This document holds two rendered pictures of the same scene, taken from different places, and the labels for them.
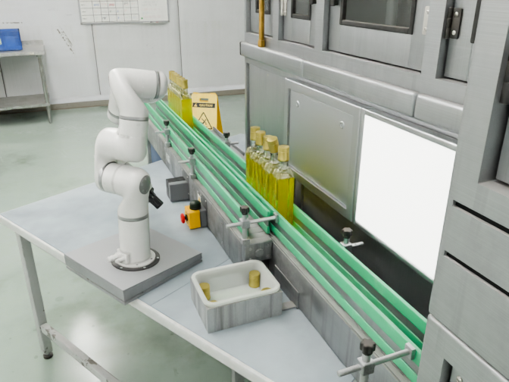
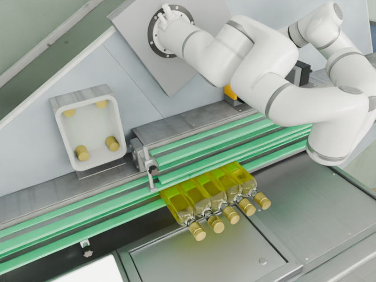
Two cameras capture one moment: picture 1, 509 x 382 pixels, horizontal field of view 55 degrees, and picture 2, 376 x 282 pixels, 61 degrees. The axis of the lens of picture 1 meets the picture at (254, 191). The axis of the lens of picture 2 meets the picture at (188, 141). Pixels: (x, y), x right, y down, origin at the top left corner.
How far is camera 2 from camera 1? 1.03 m
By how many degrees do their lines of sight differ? 38
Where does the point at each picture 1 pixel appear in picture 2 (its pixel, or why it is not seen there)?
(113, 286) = (125, 8)
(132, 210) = (188, 54)
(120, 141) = (253, 74)
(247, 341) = (34, 130)
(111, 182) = (221, 40)
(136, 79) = (329, 131)
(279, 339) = (33, 155)
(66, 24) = not seen: outside the picture
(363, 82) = not seen: outside the picture
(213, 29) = not seen: outside the picture
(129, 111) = (278, 106)
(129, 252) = (165, 31)
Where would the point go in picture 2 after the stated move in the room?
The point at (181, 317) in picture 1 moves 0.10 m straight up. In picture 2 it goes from (76, 74) to (84, 86)
